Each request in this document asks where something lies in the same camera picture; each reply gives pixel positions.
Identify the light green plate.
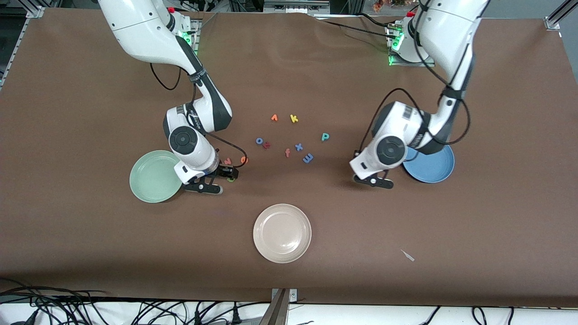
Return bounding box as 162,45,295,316
129,150,185,203

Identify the beige plate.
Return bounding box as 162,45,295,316
253,204,312,264

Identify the brown paper table cover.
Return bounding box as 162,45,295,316
0,7,578,307

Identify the blue plate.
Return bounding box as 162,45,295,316
402,144,455,183

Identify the orange background object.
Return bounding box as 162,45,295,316
373,0,407,12

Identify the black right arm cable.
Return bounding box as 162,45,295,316
150,62,248,169

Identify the metal mount bracket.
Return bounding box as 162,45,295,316
260,288,298,325

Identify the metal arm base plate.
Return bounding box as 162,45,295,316
181,18,201,57
386,23,436,67

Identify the metal background frame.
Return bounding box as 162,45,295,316
263,0,330,14

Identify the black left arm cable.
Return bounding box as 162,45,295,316
359,0,472,156

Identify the black arm base cable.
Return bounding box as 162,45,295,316
357,13,391,28
322,18,398,41

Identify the aluminium frame rail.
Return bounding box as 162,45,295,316
544,0,578,31
0,5,46,91

